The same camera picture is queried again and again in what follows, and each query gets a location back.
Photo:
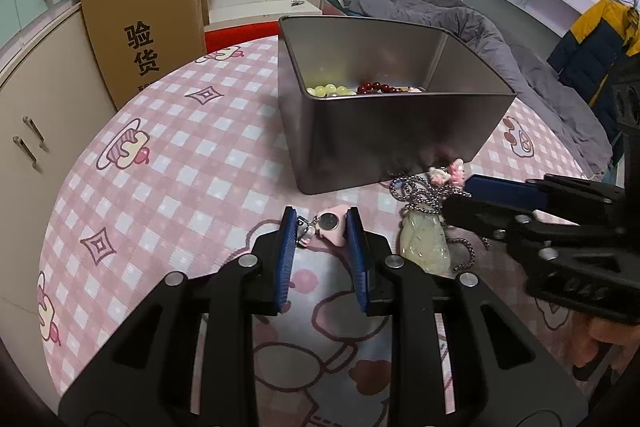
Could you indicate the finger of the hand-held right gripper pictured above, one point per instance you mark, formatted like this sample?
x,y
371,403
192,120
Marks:
x,y
475,214
500,192

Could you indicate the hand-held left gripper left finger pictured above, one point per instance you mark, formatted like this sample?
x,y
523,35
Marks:
x,y
285,267

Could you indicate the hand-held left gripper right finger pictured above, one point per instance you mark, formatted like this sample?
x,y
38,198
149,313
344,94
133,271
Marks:
x,y
357,267

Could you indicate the pink flower charm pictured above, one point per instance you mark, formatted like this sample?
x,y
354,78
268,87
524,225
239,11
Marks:
x,y
442,177

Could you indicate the grey metal box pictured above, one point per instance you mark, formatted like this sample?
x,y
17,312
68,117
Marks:
x,y
390,137

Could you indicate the person's right hand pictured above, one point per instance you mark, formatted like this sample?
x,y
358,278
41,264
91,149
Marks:
x,y
597,342

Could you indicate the yellow and navy jacket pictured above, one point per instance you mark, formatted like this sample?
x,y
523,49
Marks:
x,y
590,37

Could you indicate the grey duvet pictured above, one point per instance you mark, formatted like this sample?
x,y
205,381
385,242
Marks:
x,y
525,57

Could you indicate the pink checked cartoon tablecloth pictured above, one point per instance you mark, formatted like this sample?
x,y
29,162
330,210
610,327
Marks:
x,y
175,187

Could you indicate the white board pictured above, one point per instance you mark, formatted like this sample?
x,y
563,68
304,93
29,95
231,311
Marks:
x,y
260,13

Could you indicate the brown cardboard box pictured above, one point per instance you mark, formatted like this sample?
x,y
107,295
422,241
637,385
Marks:
x,y
145,22

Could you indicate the beige low cabinet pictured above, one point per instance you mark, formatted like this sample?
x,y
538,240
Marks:
x,y
40,82

